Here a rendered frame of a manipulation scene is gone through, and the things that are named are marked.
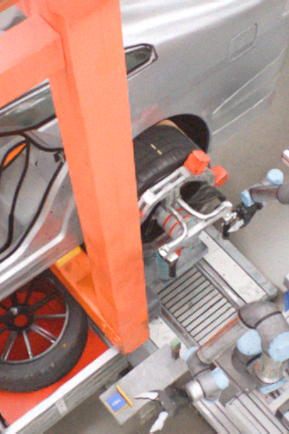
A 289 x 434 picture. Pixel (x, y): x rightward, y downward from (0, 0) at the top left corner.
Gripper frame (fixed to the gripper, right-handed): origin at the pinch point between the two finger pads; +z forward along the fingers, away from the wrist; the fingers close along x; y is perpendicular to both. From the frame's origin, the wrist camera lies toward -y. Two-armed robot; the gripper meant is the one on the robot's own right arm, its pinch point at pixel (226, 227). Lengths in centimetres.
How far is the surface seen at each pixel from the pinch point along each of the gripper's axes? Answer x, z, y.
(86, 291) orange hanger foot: -19, 71, -6
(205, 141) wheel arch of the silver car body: -45, -26, 0
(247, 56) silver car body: -42, -47, 51
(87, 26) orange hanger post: 10, 67, 191
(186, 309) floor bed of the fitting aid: -6, 20, -81
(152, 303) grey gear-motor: -8, 42, -43
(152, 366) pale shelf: 20, 64, -38
